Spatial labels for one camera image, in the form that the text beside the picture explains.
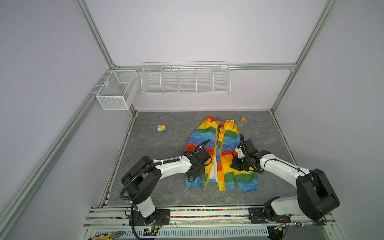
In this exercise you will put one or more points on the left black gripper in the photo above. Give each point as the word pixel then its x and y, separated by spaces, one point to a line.
pixel 202 169

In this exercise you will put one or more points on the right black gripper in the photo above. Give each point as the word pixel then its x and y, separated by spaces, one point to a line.
pixel 234 164

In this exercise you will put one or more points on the rainbow striped jacket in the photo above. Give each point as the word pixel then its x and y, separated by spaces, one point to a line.
pixel 224 138

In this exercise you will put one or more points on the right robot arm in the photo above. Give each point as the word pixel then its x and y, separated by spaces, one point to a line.
pixel 315 196

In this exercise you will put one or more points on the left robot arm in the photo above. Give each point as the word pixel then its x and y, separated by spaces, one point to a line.
pixel 140 181

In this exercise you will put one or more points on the yellow white small toy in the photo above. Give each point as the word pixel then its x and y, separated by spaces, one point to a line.
pixel 161 128

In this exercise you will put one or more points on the white mesh box basket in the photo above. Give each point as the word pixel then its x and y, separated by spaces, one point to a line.
pixel 118 90

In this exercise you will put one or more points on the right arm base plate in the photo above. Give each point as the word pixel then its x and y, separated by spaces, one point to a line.
pixel 262 215

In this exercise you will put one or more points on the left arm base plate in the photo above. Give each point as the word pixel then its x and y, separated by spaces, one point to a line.
pixel 160 217

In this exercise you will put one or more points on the green handled ratchet tool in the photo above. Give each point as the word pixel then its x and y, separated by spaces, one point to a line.
pixel 300 224

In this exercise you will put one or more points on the white wire shelf basket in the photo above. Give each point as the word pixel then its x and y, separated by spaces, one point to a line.
pixel 186 78

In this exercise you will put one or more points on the white slotted cable duct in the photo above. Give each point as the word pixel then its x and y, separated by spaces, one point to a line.
pixel 206 233

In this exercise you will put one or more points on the yellow handled pliers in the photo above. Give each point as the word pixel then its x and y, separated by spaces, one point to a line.
pixel 109 236

